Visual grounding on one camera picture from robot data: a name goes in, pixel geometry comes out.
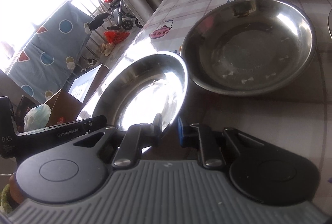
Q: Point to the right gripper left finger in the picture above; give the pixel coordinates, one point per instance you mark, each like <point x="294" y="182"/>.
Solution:
<point x="137" y="137"/>

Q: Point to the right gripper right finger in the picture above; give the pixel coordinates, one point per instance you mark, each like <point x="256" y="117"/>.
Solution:
<point x="201" y="138"/>

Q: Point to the white ceramic plate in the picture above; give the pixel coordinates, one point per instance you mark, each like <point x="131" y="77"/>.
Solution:
<point x="329" y="22"/>

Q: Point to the shallow steel plate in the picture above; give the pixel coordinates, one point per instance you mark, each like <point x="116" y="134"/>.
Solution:
<point x="155" y="84"/>

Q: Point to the blue patterned hanging sheet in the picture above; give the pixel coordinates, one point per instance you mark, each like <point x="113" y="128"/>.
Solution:
<point x="50" y="56"/>

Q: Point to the wheelchair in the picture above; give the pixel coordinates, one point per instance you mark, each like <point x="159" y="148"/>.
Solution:
<point x="122" y="16"/>

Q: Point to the cardboard box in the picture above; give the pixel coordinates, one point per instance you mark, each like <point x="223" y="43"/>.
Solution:
<point x="66" y="106"/>

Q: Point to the white plastic bag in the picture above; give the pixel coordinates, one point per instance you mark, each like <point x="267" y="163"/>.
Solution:
<point x="37" y="118"/>

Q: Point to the steel bowl left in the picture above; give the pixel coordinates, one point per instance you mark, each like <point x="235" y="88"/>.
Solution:
<point x="249" y="47"/>

